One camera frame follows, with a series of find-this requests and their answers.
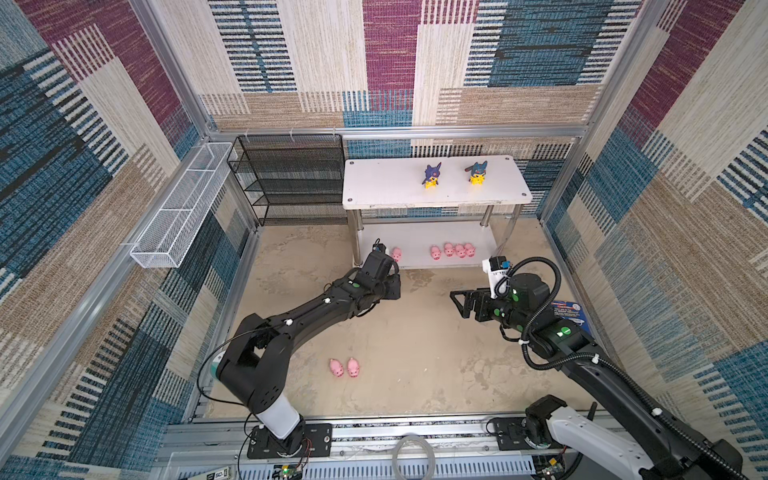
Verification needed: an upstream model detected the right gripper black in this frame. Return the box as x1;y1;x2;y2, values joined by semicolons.
449;287;531;335

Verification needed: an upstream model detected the purple yellow toy figure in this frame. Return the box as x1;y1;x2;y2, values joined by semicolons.
422;163;442;189

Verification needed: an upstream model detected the blue yellow toy figure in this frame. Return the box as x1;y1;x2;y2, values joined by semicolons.
465;161;488;185

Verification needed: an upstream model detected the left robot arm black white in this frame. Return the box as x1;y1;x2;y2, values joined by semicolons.
212;242;401;454

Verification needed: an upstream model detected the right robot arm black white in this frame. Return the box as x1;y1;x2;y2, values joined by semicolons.
450;256;744;479

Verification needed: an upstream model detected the white two-tier shelf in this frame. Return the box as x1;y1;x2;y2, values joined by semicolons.
342;155;533;270

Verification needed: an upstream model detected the blue picture book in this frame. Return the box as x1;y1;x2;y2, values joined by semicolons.
552;300;591;333

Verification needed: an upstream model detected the clear tubing coil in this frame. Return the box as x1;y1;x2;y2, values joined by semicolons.
391;434;437;480

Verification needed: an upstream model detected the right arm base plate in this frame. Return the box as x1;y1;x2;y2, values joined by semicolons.
487;416;558;451

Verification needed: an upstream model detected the black wire mesh rack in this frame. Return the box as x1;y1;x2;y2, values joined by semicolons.
229;134;346;226

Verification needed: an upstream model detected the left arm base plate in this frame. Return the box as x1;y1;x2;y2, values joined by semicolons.
246;421;333;460

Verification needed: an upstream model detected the white wire mesh basket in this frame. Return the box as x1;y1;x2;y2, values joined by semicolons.
130;142;233;269

